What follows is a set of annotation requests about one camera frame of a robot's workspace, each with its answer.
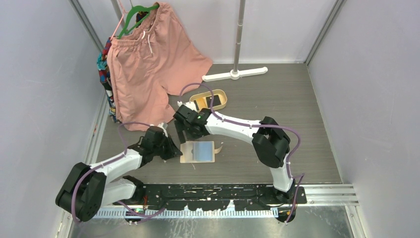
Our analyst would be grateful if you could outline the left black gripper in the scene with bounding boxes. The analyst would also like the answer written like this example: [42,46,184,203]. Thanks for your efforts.
[153,134,182,160]

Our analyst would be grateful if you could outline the beige leather card holder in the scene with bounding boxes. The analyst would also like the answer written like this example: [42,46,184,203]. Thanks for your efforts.
[180,141,222,164]

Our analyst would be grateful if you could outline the gold card with black stripe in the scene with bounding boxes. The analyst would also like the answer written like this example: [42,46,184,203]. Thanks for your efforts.
[193,98,208,112]

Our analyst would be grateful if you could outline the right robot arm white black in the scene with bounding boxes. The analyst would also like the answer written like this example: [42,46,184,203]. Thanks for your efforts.
[173,104,295,204]

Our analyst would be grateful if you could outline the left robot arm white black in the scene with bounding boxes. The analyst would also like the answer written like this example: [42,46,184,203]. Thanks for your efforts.
[55,125,182,222]

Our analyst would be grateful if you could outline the black card in tray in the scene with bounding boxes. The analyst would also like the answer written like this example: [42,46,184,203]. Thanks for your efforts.
[207,95,222,107]

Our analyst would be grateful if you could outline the beige oval tray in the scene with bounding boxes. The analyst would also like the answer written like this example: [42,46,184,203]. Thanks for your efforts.
[190,89,227,111]

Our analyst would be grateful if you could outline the pink shorts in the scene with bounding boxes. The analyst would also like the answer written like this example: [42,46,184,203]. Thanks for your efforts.
[107,2,212,131]

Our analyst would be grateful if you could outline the white rack stand base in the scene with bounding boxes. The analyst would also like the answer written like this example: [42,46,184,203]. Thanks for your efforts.
[202,67,268,82]

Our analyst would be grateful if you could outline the colourful patterned garment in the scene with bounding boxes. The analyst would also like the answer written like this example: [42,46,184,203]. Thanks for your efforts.
[97,38,119,123]

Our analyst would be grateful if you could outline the green clothes hanger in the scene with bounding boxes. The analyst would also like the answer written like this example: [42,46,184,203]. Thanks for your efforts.
[117,3,159,39]

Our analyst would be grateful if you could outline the pink clothes hanger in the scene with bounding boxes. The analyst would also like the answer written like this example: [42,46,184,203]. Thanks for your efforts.
[111,0,130,37]

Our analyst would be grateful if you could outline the grey metal rack pole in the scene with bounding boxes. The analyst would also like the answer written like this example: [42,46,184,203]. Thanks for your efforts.
[231,0,246,75]

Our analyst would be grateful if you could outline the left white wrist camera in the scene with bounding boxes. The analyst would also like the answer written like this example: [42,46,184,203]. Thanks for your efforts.
[158,122,168,137]

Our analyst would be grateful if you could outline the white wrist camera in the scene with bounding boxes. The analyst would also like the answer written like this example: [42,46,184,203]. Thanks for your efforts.
[177,101,198,112]
[158,122,168,137]

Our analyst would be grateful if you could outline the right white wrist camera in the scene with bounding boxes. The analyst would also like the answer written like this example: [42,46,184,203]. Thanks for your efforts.
[177,101,198,112]

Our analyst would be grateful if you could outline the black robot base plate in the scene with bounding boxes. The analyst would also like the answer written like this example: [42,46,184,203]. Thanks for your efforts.
[123,184,307,211]

